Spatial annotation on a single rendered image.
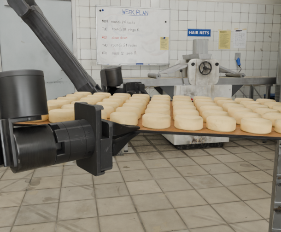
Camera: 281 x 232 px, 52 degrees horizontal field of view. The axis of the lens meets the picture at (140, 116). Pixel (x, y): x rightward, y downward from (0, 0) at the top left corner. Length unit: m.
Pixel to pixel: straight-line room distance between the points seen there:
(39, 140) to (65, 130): 0.04
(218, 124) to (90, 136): 0.21
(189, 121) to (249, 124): 0.10
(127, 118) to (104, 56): 3.95
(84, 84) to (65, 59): 0.10
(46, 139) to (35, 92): 0.06
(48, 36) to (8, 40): 3.58
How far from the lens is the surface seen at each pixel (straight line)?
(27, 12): 0.98
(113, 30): 4.47
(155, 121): 0.49
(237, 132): 0.51
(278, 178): 0.99
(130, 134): 0.46
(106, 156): 0.42
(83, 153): 0.41
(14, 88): 0.38
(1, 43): 4.58
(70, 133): 0.40
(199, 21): 4.87
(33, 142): 0.38
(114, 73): 0.95
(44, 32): 0.99
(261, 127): 0.51
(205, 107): 0.63
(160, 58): 4.59
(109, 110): 0.57
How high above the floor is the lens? 1.12
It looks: 10 degrees down
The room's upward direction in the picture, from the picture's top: straight up
